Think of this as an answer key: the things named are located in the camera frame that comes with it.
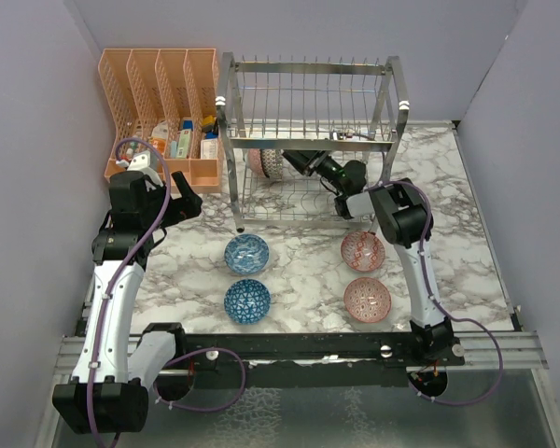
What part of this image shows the blue floral bowl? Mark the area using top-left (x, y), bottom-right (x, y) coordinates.
top-left (224, 233), bottom-right (270, 275)

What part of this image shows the pink circle pattern bowl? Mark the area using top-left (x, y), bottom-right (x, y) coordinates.
top-left (343, 277), bottom-right (392, 323)

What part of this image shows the small bottle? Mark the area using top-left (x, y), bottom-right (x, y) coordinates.
top-left (124, 135), bottom-right (140, 159)

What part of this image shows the white label box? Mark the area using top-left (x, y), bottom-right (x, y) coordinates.
top-left (201, 138), bottom-right (218, 160)

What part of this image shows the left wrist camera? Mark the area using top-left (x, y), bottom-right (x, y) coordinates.
top-left (116, 151), bottom-right (157, 175)

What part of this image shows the red geometric bowl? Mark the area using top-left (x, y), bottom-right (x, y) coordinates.
top-left (340, 231), bottom-right (385, 273)

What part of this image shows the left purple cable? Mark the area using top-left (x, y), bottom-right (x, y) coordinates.
top-left (86, 137), bottom-right (248, 447)

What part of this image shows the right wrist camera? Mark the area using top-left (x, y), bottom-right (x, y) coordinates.
top-left (330, 131), bottom-right (373, 141)

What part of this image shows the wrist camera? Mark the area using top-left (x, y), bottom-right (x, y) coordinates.
top-left (330, 131), bottom-right (373, 141)
top-left (116, 151), bottom-right (157, 175)

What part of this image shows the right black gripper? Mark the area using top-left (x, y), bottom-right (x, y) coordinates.
top-left (283, 140), bottom-right (346, 194)

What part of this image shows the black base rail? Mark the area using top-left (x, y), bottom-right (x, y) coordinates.
top-left (157, 324), bottom-right (465, 389)

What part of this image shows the brown patterned bowl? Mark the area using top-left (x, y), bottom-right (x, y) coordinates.
top-left (260, 149), bottom-right (283, 180)

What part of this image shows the blue triangle bowl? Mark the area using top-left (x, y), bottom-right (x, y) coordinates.
top-left (224, 279), bottom-right (272, 325)

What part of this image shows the yellow black item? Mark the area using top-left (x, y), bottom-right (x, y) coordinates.
top-left (202, 115), bottom-right (218, 134)

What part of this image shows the peach desk organizer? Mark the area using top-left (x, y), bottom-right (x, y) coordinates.
top-left (98, 49), bottom-right (223, 193)

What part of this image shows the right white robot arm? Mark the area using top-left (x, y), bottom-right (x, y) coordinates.
top-left (283, 150), bottom-right (454, 365)

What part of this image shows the steel dish rack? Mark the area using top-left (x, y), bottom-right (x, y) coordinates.
top-left (216, 52), bottom-right (410, 231)

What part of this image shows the orange white box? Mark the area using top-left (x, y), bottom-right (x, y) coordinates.
top-left (148, 120), bottom-right (170, 156)

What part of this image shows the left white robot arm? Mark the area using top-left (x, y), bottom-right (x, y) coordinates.
top-left (52, 171), bottom-right (203, 434)

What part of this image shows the green white box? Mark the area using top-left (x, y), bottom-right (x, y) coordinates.
top-left (169, 119), bottom-right (193, 159)

